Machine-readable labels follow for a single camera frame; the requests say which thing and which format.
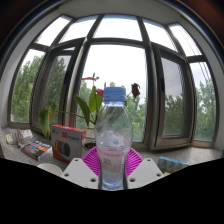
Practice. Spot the small colourful book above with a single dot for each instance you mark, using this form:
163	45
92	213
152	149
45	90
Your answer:
36	149

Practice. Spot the potted plant in white pot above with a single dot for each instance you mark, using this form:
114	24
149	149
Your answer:
93	101

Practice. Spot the clear blue-capped water bottle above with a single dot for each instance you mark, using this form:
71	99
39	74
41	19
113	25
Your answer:
113	140

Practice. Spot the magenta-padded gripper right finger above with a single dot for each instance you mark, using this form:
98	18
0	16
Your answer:
146	171

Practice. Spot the red and white filament box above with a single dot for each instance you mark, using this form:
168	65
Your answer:
66	141

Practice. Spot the dark-framed bay window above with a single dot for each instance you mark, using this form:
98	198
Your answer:
173	83

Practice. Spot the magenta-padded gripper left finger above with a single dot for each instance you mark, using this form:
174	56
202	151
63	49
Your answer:
78	171

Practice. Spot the blue carton pack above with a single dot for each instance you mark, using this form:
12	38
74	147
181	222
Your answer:
171	164

